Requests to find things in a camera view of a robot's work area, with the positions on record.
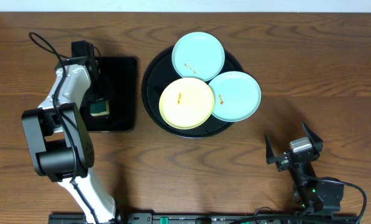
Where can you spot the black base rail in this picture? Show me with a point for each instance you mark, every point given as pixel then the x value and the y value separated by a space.
pixel 261 218

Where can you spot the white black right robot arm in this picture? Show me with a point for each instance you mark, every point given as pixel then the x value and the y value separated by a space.
pixel 320 196

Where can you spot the light blue plate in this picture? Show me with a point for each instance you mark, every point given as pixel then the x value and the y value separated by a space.
pixel 198 55
pixel 237 96

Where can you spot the black rectangular tray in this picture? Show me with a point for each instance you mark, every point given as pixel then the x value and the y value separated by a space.
pixel 123 74

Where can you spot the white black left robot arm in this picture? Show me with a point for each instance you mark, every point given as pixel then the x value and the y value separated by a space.
pixel 57 137

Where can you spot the yellow green scrub sponge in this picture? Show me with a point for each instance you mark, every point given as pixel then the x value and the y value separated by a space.
pixel 99 108

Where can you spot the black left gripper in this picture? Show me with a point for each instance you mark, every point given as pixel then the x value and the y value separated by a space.
pixel 97 94

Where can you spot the yellow plate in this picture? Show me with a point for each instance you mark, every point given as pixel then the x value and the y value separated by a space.
pixel 186 103

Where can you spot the black round tray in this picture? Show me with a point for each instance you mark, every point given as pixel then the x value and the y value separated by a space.
pixel 158 75

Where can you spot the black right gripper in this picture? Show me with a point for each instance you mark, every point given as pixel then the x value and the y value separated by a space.
pixel 281 164

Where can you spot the light blue plate top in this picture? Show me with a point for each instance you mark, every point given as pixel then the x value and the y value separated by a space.
pixel 198 55

